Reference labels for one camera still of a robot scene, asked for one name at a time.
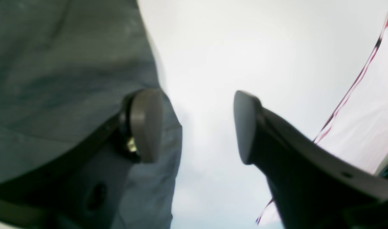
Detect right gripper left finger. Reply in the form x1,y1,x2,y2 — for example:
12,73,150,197
0,88,164,229

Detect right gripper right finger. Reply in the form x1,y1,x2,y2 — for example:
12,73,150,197
234,90,388,229

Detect dark grey T-shirt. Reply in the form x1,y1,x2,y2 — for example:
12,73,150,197
0,0,182,229

